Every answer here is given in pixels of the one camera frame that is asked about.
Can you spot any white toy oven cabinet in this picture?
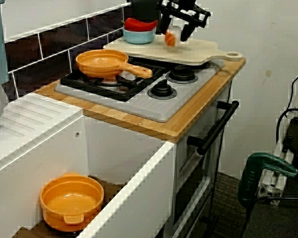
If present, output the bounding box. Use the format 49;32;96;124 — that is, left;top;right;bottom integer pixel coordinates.
163;71;239;238

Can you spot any orange toy pot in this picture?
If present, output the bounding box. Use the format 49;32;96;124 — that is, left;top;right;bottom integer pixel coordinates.
39;172;105;233

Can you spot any black stove knob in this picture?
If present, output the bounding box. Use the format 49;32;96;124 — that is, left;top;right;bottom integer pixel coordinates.
147;79;178;100
165;64;198;84

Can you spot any thin black cable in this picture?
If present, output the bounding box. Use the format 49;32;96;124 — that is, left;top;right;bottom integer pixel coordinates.
287;63;298;111

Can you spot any thick black cable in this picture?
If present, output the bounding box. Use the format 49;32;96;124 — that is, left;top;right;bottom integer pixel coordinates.
276;108;298;144

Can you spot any orange toy frying pan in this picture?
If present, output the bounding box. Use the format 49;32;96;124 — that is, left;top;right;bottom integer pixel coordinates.
75;49;153;79

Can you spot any black burner grate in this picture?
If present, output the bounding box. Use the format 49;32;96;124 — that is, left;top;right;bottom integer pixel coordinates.
60;56;169;103

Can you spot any grey toy stove panel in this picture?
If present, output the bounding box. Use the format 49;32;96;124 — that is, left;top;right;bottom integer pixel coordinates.
54;58;226;123

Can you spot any white aluminium extrusion bar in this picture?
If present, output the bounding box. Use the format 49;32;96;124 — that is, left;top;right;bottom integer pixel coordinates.
257;74;298;206

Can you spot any black oven door handle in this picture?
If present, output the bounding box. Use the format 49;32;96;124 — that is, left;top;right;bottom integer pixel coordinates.
187;100;240;156

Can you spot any toy salmon sushi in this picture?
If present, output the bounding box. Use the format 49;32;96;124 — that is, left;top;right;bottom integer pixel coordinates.
164;26;182;48

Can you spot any red toy chili pepper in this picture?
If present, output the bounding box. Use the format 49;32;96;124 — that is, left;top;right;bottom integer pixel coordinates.
121;17;159;32

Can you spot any black leaning panel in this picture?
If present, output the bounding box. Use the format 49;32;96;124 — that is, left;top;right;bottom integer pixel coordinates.
130;0;162;25

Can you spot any light wooden cutting board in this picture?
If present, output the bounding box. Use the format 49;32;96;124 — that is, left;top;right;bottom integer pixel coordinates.
103;32;243;67

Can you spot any green power drill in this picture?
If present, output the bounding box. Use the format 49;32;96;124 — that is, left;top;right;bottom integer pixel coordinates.
237;152;298;209

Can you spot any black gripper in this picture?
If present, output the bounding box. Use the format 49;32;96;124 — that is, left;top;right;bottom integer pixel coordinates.
155;0;212;42

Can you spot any light blue plastic bowl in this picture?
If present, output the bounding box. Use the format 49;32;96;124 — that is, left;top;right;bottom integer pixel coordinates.
122;26;156;45

